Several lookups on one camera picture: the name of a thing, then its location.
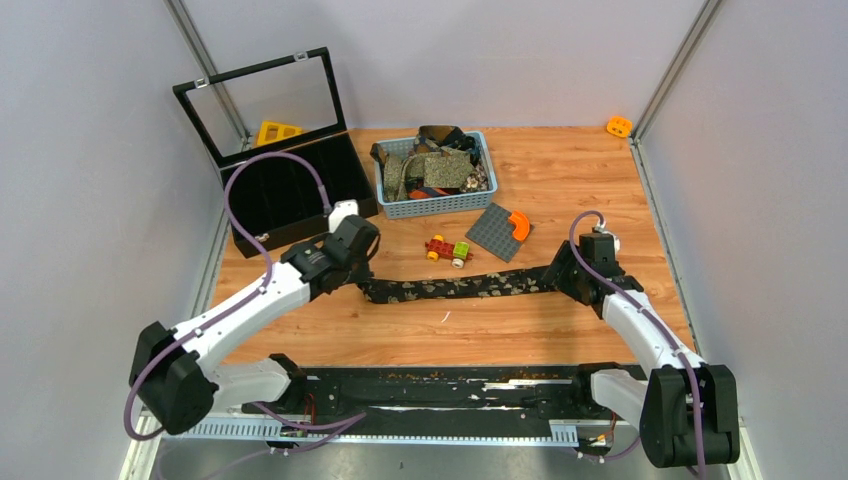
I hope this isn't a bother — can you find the black floral patterned tie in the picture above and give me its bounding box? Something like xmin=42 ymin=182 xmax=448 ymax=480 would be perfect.
xmin=357 ymin=266 xmax=555 ymax=304

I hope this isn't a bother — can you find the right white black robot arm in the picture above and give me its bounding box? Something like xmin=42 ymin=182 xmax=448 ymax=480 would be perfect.
xmin=542 ymin=231 xmax=741 ymax=468

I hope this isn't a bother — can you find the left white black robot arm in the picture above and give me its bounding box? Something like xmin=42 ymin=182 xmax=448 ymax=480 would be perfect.
xmin=129 ymin=215 xmax=380 ymax=435

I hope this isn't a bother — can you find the orange curved plastic piece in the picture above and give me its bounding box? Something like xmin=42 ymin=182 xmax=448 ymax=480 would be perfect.
xmin=507 ymin=210 xmax=532 ymax=243

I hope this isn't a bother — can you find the grey lego baseplate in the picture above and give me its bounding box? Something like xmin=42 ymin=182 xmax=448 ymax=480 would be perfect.
xmin=465 ymin=203 xmax=527 ymax=262

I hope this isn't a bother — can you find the red green lego car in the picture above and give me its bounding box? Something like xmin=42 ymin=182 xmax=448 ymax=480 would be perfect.
xmin=424 ymin=235 xmax=474 ymax=269

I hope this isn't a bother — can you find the olive patterned tie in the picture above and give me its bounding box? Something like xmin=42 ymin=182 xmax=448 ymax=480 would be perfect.
xmin=382 ymin=149 xmax=475 ymax=202

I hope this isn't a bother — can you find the blue plastic basket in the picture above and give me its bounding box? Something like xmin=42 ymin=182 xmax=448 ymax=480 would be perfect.
xmin=370 ymin=131 xmax=498 ymax=219

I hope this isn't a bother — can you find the yellow triangular plastic toy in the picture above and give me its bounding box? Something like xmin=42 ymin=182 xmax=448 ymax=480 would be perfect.
xmin=254 ymin=121 xmax=304 ymax=147

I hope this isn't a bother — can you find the black glass-lid display box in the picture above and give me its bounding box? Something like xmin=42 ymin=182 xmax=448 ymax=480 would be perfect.
xmin=172 ymin=47 xmax=378 ymax=250

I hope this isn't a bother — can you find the dark blue tie in basket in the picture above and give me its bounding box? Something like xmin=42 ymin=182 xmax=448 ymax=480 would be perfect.
xmin=411 ymin=125 xmax=480 ymax=165

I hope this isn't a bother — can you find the orange plastic block toy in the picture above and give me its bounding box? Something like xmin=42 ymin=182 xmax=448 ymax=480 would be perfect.
xmin=605 ymin=116 xmax=633 ymax=138

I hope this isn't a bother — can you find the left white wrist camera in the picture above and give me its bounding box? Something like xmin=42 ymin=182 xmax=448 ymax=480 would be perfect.
xmin=327 ymin=200 xmax=359 ymax=233

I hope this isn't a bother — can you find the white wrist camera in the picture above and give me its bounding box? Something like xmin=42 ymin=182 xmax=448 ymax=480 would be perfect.
xmin=327 ymin=200 xmax=359 ymax=233
xmin=592 ymin=223 xmax=621 ymax=254

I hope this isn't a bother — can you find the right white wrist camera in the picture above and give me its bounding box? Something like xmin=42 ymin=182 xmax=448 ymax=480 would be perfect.
xmin=592 ymin=223 xmax=621 ymax=254

